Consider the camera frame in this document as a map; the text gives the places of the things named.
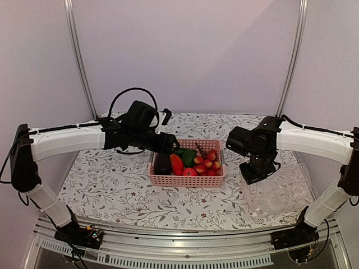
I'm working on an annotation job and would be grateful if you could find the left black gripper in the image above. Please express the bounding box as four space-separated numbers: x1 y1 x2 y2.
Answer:
130 128 180 155

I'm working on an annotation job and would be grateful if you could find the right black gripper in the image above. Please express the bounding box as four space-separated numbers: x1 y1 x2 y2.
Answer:
240 150 277 185

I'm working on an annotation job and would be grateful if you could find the clear zip top bag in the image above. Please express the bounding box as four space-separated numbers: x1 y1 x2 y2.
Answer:
242 163 315 217

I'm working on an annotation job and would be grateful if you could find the dark purple eggplant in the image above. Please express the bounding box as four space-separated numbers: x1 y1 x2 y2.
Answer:
154 154 172 175

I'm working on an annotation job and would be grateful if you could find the red lychee bunch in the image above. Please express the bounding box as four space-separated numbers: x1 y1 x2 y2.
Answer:
193 143 222 177

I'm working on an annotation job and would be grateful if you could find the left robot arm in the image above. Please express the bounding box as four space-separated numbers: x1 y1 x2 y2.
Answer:
9 117 180 243

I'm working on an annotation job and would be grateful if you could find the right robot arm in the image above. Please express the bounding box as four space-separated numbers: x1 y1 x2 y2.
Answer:
230 115 358 248

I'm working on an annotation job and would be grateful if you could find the pink plastic basket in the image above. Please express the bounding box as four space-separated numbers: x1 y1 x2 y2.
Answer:
148 139 227 188

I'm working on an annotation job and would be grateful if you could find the green cucumber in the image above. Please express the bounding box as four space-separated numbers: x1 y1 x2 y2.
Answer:
174 149 185 156

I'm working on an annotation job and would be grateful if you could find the orange red pepper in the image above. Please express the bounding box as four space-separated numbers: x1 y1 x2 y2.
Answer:
170 154 184 175

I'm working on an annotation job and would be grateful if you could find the green avocado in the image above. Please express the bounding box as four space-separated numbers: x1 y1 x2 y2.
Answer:
181 150 197 168

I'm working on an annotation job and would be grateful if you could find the floral tablecloth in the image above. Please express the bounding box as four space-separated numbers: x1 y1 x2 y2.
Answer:
57 112 316 231

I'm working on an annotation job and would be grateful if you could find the red tomato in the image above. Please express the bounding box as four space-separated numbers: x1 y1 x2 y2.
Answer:
182 168 198 177

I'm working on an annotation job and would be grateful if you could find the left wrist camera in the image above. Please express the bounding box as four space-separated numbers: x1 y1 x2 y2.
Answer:
126 101 172 133

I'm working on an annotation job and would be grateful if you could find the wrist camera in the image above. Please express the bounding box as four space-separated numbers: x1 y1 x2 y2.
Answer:
225 126 250 156
126 101 172 133

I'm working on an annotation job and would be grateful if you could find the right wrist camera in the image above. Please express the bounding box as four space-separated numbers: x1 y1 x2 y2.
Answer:
225 126 250 156

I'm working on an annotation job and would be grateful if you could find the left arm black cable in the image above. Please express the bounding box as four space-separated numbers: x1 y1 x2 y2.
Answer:
108 87 158 118

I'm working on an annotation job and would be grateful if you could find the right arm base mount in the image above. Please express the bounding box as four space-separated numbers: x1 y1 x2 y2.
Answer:
270 227 319 250

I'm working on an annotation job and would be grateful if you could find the aluminium front rail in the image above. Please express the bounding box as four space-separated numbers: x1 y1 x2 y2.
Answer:
23 216 354 268

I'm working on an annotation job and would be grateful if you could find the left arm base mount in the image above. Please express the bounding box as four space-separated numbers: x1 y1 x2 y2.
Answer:
54 223 104 249

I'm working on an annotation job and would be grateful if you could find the left aluminium frame post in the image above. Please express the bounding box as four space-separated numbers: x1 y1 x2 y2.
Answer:
63 0 98 118

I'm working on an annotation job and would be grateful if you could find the aluminium frame post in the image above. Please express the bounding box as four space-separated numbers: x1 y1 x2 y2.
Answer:
63 0 98 118
275 0 309 117

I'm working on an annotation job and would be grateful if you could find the right aluminium frame post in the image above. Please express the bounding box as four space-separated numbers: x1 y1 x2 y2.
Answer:
275 0 309 117

